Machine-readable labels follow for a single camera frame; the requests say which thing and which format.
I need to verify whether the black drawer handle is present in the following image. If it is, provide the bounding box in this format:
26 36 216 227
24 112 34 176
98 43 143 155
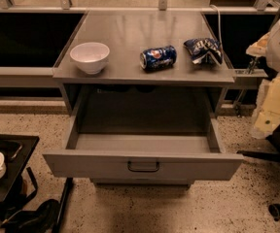
127 161 159 173

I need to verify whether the blue crumpled chip bag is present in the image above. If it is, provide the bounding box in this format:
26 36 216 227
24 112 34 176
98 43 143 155
184 38 224 65

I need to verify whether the black side cart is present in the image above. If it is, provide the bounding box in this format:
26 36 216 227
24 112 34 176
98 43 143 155
0 134 39 226

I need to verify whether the grey open top drawer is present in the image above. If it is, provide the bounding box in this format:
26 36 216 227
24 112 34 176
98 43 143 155
42 86 245 182

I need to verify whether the white ceramic bowl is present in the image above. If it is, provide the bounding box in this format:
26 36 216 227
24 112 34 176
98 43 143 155
70 42 110 75

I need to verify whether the black bag on floor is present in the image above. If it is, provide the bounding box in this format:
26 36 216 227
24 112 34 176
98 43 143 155
3 199 59 233

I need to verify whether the blue pepsi can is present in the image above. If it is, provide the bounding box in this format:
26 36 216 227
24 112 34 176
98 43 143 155
140 46 177 71

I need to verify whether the grey metal cabinet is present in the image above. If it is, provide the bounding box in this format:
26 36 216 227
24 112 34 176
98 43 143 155
52 9 237 117

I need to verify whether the white cable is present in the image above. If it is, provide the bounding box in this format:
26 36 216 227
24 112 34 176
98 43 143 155
209 4 226 55

